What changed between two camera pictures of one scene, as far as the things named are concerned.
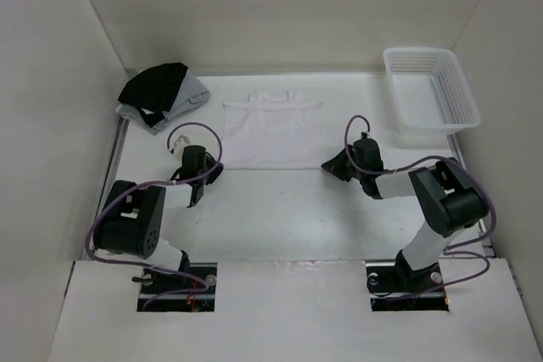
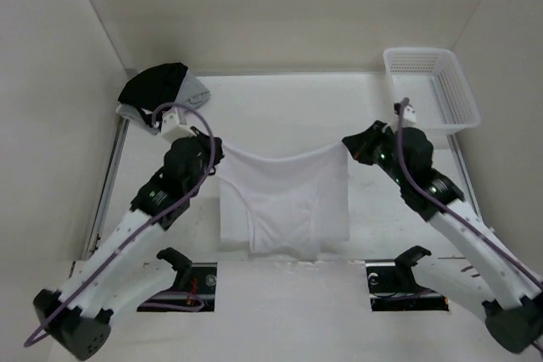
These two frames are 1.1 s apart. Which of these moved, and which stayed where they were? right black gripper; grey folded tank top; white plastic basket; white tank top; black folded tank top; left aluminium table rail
Moved: right black gripper; white tank top
Stayed: left aluminium table rail; white plastic basket; black folded tank top; grey folded tank top
